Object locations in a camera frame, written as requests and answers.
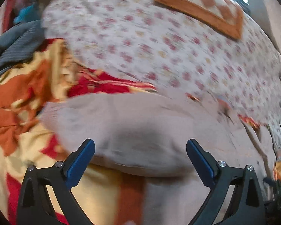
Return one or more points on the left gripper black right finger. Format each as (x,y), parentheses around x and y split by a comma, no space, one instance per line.
(246,203)

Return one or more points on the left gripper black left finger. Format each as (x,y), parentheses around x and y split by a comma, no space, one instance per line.
(34,204)

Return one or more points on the beige curtain right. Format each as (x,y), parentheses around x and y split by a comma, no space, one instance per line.
(267,14)

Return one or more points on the beige zip jacket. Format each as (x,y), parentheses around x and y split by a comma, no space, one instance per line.
(145,134)

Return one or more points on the orange checkered plush mat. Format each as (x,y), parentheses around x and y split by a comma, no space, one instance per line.
(225,16)

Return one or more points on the orange yellow red blanket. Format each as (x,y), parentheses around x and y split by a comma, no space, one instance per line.
(106,195)

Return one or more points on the teal cloth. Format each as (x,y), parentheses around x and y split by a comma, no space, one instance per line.
(27,14)

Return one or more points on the grey striped garment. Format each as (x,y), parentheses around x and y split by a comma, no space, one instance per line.
(19,44)

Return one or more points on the floral white quilt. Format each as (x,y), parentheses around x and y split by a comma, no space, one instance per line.
(136,38)

